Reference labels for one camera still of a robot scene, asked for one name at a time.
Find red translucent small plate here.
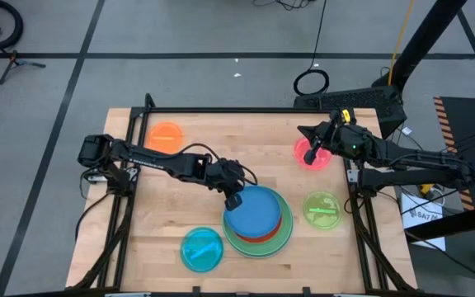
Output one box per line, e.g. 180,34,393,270
293,136,333,172

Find white paper sign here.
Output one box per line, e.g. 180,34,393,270
399,192,448,252

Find black mat orange striped edge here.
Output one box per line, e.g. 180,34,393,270
432,95,475,297

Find yellow cable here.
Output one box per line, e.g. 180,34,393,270
387,0,416,87

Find thick black post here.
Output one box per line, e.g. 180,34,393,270
371,0,468,94

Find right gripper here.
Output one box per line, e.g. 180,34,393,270
296,119,377,167

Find yellow-green translucent small plate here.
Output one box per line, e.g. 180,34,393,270
301,190,343,231

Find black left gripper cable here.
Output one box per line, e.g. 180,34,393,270
177,142,260,186

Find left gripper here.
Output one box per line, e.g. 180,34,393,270
204,158,250,212

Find blue plastic plate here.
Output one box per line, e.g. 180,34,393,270
223,185,283,240

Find cyan translucent small plate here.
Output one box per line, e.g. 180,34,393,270
179,225,225,274

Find black slanted beam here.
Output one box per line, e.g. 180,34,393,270
403,200,475,245

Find black table frame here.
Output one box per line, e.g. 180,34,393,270
68,92,419,297

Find green plastic plate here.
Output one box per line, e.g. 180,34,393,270
224,187,292,254

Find red plastic plate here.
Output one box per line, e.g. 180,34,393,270
234,215,284,245

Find small black tripod stand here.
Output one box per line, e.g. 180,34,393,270
0,49,47,87

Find orange translucent small plate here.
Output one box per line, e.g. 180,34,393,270
144,120,186,155

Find black floor cables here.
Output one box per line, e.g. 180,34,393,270
252,0,317,12

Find black coiled cable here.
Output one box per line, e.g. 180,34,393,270
292,0,331,97

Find pale green large plate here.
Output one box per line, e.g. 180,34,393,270
221,185,295,260

